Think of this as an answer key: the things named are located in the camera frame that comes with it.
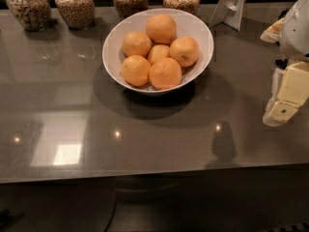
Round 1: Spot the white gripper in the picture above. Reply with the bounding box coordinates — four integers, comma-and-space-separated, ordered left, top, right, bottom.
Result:
260, 0, 309, 127

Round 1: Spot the white ceramic bowl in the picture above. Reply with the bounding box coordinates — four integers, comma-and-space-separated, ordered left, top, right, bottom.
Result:
102, 8, 214, 96

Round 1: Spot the small middle orange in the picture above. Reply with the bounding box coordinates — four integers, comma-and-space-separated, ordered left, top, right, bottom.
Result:
147, 44, 170, 64

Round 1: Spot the far left glass jar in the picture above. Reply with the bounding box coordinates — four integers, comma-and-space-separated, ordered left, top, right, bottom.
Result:
6, 0, 52, 31

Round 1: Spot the black cable under table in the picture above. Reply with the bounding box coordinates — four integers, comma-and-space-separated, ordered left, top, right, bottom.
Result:
103, 177, 118, 232

